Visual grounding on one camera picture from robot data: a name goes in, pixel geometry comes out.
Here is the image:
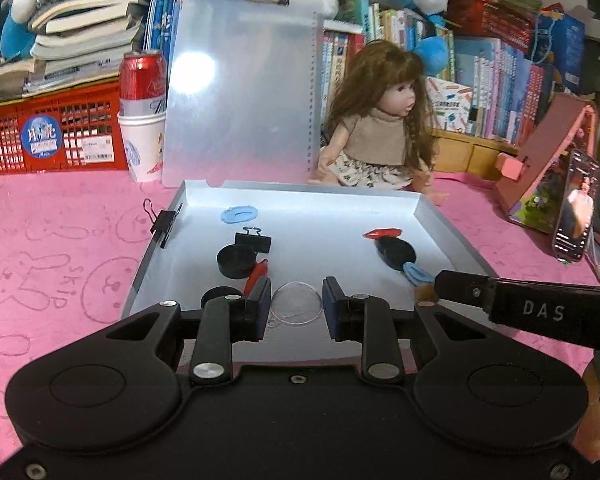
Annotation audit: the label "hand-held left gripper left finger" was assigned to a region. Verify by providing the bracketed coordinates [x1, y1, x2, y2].
[105, 276, 273, 386]

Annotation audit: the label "red drink can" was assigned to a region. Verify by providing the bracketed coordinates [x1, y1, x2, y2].
[118, 50, 169, 117]

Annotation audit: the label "person's right hand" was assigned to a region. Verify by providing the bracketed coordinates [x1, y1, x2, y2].
[577, 361, 600, 464]

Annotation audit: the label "blue cardboard box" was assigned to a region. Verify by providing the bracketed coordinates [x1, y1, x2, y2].
[531, 7, 587, 94]

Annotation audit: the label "black binder clip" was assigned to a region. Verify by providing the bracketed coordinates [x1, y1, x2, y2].
[233, 226, 272, 254]
[142, 198, 184, 250]

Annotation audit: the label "grey cardboard box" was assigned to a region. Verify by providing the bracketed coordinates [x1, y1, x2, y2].
[121, 178, 499, 362]

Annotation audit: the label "blue hair claw clip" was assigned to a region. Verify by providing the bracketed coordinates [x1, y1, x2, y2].
[221, 203, 259, 225]

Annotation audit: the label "clear plastic dome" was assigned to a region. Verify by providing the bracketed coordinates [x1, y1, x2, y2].
[269, 281, 324, 325]

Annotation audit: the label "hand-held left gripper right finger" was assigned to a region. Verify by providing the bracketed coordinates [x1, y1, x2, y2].
[322, 275, 492, 386]

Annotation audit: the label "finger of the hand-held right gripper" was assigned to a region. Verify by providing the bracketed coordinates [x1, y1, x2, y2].
[433, 269, 499, 314]

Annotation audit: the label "white paper cup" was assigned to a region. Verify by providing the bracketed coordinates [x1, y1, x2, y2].
[117, 110, 167, 184]

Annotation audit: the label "smartphone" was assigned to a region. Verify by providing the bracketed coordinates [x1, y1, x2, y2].
[551, 148, 600, 264]

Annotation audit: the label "red plastic basket with sticker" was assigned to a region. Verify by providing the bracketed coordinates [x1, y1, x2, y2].
[0, 80, 130, 176]

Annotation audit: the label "pink cardboard toy house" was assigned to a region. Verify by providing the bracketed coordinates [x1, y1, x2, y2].
[494, 92, 599, 234]

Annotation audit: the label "white cable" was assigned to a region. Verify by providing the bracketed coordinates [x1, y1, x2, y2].
[586, 239, 600, 287]

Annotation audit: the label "blue folders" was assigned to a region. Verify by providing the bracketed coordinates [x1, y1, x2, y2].
[144, 0, 187, 57]

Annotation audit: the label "brown-haired doll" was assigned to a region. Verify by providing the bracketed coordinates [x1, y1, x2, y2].
[317, 42, 449, 206]

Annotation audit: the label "translucent clipboard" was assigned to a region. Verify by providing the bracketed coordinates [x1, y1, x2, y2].
[160, 0, 326, 189]

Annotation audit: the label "row of shelved books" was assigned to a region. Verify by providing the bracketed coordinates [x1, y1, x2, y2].
[322, 0, 561, 147]

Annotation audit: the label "wooden shelf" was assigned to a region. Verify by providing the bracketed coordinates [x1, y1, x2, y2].
[431, 127, 522, 181]

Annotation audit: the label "white printed box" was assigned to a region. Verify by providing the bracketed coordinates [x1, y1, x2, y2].
[424, 77, 474, 134]

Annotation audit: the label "stack of worn books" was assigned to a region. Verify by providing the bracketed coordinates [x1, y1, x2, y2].
[0, 0, 152, 107]

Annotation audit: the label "red mesh basket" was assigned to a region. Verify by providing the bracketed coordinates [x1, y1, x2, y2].
[446, 0, 537, 57]

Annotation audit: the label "blue plush toy with scarf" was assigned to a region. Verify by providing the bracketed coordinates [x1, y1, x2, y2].
[0, 0, 47, 62]

